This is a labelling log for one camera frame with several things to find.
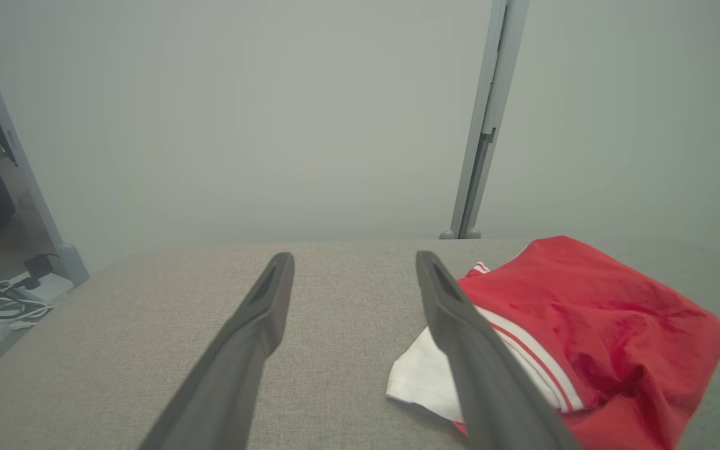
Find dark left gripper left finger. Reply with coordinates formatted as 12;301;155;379
138;252;296;450

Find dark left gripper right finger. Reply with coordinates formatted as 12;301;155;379
416;251;581;450

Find red and white basketball jersey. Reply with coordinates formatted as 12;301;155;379
386;236;720;450

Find white power strip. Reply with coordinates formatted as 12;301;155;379
0;271;74;344

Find black power adapter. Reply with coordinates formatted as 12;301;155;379
24;252;61;283

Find white floor cable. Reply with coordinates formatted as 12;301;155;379
0;299;58;331

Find grey double partition post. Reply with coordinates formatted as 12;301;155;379
439;0;531;241

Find grey single partition post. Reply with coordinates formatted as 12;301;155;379
0;0;91;286

